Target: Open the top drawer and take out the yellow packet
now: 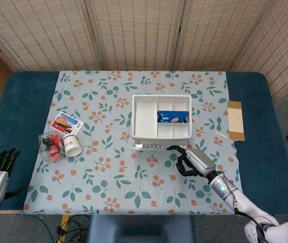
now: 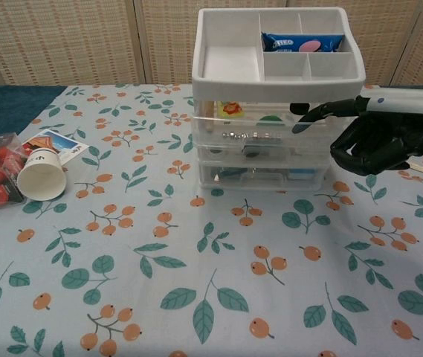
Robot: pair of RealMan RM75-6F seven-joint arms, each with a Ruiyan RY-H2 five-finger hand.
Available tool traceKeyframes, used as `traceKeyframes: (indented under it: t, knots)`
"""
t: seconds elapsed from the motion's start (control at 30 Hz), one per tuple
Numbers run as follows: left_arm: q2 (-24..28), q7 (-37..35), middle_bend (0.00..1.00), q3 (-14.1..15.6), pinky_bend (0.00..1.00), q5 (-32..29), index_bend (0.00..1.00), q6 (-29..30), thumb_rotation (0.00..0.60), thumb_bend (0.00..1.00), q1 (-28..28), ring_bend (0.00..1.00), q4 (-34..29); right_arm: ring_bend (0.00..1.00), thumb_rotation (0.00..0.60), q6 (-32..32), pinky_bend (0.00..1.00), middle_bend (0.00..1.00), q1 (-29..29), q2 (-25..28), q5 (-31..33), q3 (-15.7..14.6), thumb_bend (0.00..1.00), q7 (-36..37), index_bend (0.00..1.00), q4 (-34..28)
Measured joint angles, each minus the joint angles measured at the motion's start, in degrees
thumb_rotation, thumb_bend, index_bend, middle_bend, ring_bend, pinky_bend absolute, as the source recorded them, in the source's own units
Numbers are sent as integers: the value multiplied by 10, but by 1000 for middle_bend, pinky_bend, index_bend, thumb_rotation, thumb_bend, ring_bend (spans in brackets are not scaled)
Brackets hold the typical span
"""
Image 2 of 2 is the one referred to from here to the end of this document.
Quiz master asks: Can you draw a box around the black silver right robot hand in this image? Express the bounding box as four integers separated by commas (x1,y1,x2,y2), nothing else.
291,87,423,176

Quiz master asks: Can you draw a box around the clear plastic storage box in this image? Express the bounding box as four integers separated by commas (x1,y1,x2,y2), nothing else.
192,99,332,145

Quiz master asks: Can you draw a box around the small yellow packet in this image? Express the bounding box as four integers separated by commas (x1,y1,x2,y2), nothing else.
216,100,244,118

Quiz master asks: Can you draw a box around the white plastic drawer organizer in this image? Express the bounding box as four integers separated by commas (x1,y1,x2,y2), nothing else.
191,7,367,193

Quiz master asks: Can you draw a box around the blue Oreo cookie packet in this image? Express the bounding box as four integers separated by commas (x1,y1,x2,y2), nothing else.
261,31,345,53

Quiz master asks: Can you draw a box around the floral leaf print tablecloth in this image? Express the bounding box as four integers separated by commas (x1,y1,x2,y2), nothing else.
0,83,423,357

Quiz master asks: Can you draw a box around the picture postcard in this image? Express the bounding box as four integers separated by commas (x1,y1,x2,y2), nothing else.
21,128,89,167

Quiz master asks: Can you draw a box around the white paper cup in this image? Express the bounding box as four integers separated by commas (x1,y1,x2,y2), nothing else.
16,147,67,202

